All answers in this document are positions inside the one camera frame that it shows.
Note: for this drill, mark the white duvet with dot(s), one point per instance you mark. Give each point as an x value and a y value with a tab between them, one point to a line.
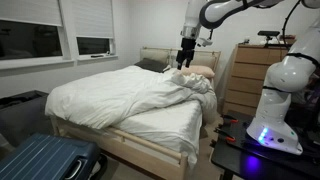
108	98

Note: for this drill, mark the red-handled clamp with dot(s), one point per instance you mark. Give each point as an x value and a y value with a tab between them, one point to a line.
227	136
229	119

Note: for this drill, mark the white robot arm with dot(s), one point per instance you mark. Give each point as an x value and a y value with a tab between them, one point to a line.
268	126

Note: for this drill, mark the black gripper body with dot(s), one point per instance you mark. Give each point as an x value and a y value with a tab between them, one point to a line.
187	51

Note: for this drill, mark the pink pillow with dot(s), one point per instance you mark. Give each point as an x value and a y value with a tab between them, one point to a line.
198	69

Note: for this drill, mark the white roller blind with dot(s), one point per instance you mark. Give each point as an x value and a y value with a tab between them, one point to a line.
93	18
45	12

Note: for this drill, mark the dark grey open suitcase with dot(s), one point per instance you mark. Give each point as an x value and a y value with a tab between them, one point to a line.
22	115

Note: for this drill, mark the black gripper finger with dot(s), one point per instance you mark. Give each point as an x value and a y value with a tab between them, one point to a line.
179	65
187	63

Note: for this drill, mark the white mattress sheet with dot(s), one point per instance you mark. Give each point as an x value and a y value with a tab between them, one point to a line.
178	127

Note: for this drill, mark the wooden chest of drawers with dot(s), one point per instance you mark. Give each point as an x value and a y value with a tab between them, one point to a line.
248	70

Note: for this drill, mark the black camera on dresser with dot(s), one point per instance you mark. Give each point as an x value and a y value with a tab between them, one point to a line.
268	34

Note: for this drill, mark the wooden bed frame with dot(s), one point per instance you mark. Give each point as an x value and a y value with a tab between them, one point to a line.
151	157

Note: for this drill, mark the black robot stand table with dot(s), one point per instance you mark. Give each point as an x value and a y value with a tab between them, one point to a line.
249	160

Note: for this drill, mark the blue hard-shell suitcase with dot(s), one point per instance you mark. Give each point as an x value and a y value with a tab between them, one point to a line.
48	157

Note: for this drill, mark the dark grey pillow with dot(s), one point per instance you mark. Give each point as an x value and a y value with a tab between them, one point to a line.
153	65

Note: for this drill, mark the white roller blind left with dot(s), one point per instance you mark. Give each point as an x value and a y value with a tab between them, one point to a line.
45	12

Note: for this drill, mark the white roller blind right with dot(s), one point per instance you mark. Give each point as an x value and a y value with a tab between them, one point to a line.
93	18

